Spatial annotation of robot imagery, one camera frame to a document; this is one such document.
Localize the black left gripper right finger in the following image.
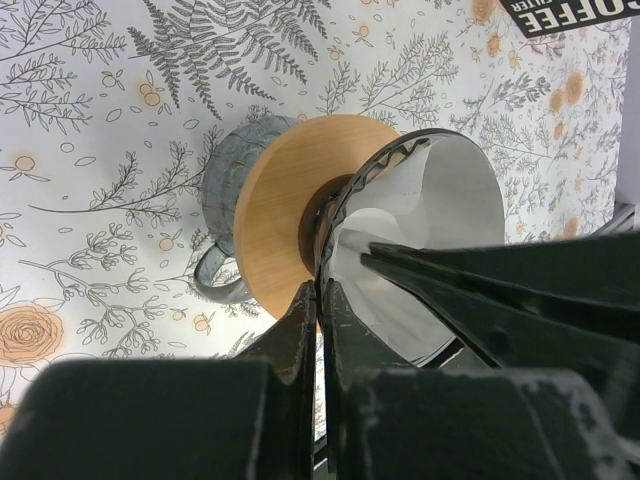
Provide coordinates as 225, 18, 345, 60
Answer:
322, 282, 635, 479

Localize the clear ribbed glass dripper cone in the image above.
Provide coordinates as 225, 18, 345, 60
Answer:
312, 128, 504, 369

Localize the orange black coffee filter box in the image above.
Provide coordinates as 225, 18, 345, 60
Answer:
500, 0, 640, 39

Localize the floral patterned table mat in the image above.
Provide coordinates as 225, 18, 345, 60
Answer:
1, 1, 639, 428

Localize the white paper coffee filter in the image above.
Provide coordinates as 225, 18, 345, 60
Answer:
329, 137, 504, 364

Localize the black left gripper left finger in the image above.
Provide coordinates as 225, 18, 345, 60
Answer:
1, 282, 316, 479

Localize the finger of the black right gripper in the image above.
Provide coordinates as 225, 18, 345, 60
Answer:
362, 253, 639, 400
367, 233, 639, 314

